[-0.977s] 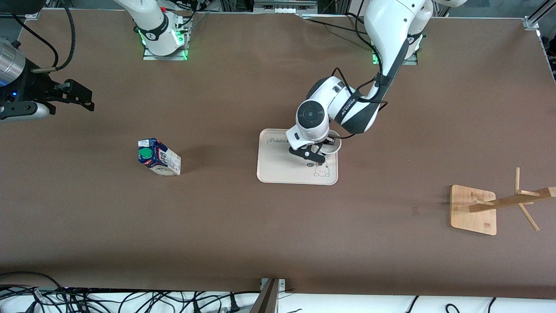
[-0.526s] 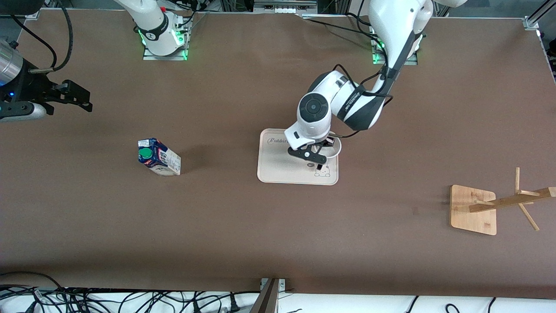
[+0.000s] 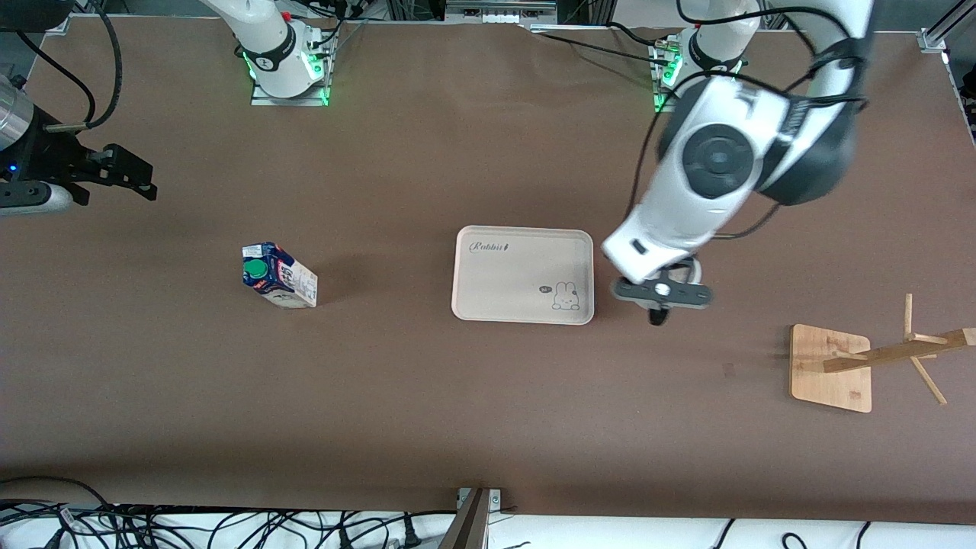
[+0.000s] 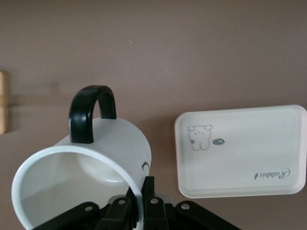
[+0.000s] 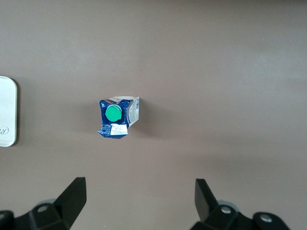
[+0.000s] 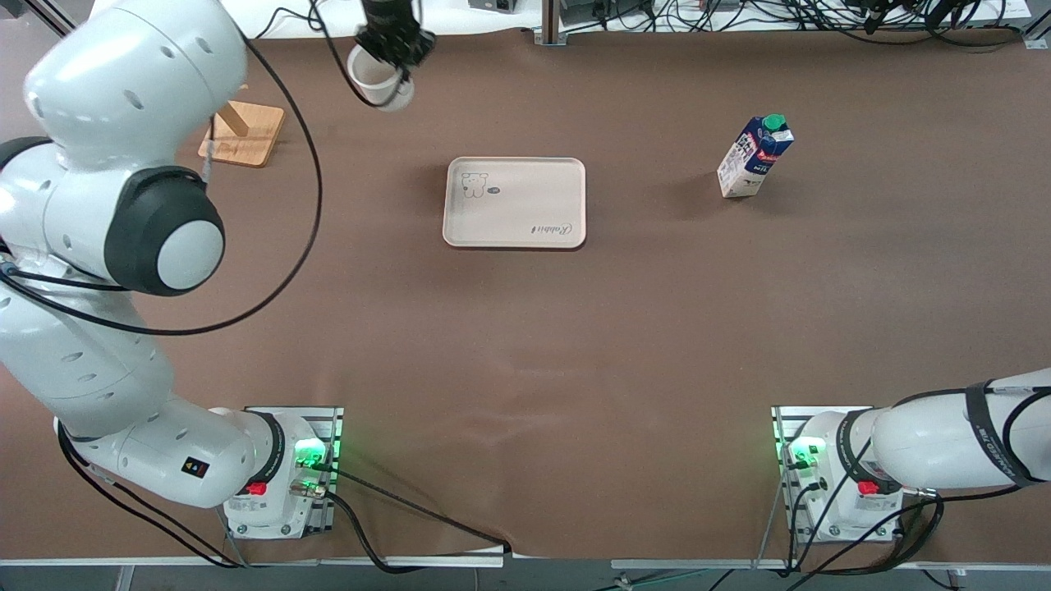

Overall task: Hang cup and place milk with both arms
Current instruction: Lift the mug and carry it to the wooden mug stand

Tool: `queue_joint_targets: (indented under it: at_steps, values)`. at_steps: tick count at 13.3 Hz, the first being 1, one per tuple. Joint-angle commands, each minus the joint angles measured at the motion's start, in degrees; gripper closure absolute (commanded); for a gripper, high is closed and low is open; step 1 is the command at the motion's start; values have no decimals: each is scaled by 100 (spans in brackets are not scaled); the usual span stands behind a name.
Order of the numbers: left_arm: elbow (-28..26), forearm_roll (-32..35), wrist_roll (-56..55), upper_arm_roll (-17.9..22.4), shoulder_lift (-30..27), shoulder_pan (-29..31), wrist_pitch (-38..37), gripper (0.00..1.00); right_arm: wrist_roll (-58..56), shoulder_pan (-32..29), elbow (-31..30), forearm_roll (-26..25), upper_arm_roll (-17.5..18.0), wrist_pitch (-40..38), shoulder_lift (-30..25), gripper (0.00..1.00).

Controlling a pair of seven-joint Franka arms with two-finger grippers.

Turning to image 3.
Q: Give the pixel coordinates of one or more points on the white panel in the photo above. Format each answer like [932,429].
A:
[610,534]

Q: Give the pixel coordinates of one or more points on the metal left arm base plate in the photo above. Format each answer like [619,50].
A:
[724,109]

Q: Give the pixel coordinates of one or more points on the wooden cup rack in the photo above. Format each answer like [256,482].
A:
[831,374]

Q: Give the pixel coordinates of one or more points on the blue and white milk carton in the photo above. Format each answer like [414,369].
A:
[290,282]

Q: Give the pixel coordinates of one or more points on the white tray with rabbit print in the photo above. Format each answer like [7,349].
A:
[503,282]

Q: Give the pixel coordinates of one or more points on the metal bracket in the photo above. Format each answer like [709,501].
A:
[473,526]

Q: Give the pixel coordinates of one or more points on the black plug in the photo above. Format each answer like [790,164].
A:
[410,537]

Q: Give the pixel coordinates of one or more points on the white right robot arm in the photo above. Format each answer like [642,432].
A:
[267,38]

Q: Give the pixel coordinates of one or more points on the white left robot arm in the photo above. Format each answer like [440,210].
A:
[717,160]

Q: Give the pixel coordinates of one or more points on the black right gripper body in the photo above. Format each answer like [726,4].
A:
[52,158]

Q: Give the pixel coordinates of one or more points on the aluminium frame rail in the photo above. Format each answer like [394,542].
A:
[934,40]

